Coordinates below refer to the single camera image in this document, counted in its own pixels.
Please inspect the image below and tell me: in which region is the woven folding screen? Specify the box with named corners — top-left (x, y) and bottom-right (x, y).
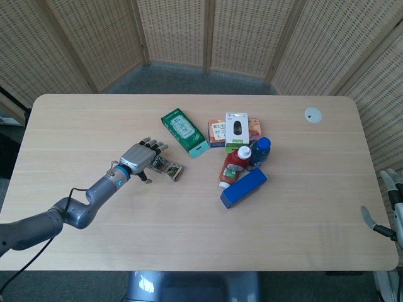
top-left (0, 0), bottom-right (403, 177)

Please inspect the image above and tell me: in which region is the green tissue box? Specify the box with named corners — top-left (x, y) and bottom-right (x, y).
top-left (161, 108), bottom-right (211, 159)

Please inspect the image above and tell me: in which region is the orange snack box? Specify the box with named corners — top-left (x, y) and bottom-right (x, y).
top-left (207, 118), bottom-right (262, 149)

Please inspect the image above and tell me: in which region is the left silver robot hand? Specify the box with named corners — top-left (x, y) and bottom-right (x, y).
top-left (118, 137), bottom-right (169, 184)

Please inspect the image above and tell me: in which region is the black stand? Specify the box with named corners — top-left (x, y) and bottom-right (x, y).
top-left (0, 86), bottom-right (31, 126)

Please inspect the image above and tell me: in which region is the blue rectangular box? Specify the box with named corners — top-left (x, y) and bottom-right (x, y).
top-left (220, 167), bottom-right (269, 210)

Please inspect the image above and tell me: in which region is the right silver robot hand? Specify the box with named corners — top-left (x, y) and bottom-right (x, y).
top-left (360, 169), bottom-right (403, 242)

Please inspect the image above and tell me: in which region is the red ketchup bottle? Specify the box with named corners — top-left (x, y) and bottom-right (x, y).
top-left (218, 145), bottom-right (252, 190)

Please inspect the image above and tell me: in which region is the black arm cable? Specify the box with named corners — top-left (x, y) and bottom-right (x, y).
top-left (0, 187), bottom-right (91, 292)

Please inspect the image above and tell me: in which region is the white table grommet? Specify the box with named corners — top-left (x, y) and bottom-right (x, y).
top-left (304, 107), bottom-right (324, 123)

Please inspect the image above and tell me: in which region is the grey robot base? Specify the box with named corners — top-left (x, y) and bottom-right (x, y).
top-left (125, 271), bottom-right (262, 302)

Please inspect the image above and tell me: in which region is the dark blue bottle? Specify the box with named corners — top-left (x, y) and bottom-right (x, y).
top-left (246, 137), bottom-right (273, 172)

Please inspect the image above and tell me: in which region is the white mouse package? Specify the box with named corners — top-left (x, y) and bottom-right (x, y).
top-left (224, 112), bottom-right (251, 154)

